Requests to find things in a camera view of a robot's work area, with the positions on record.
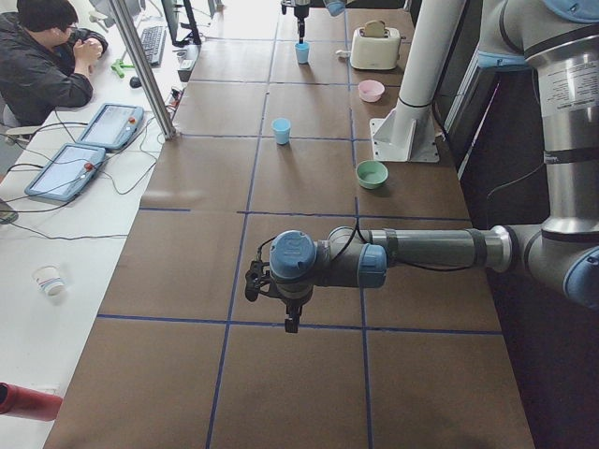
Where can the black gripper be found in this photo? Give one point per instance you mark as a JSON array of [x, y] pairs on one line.
[[299, 10], [291, 303]]

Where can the light blue cup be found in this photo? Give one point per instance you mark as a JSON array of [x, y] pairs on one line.
[[281, 128], [302, 51]]

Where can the toast slice in toaster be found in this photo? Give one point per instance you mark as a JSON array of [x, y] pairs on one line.
[[374, 29]]

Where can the cream toaster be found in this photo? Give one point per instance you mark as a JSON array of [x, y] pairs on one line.
[[375, 53]]

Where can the pink bowl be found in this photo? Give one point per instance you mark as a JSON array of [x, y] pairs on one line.
[[370, 91]]

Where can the black monitor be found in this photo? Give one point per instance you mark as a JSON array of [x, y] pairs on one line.
[[181, 22]]

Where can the black keyboard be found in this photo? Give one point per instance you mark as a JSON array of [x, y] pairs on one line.
[[152, 41]]

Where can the mint green bowl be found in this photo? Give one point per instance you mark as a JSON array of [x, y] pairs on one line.
[[371, 174]]

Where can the black computer mouse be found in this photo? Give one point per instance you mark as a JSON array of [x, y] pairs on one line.
[[135, 83]]

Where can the green plastic tool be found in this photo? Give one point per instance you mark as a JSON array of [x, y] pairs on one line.
[[119, 66]]

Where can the upper teach pendant tablet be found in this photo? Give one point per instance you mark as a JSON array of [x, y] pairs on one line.
[[112, 127]]

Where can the teach pendant tablet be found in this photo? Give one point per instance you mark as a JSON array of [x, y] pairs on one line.
[[66, 175], [112, 127]]

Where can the white paper cup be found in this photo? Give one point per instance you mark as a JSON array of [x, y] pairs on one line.
[[49, 281]]

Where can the seated person in black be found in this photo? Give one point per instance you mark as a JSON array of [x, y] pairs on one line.
[[46, 60]]

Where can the lower teach pendant tablet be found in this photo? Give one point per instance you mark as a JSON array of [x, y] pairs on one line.
[[66, 175]]

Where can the red bottle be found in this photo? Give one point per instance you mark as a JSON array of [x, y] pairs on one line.
[[17, 401]]

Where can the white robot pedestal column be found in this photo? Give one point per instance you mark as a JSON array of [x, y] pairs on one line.
[[407, 133]]

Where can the aluminium frame post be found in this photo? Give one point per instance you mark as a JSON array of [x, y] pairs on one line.
[[130, 37]]

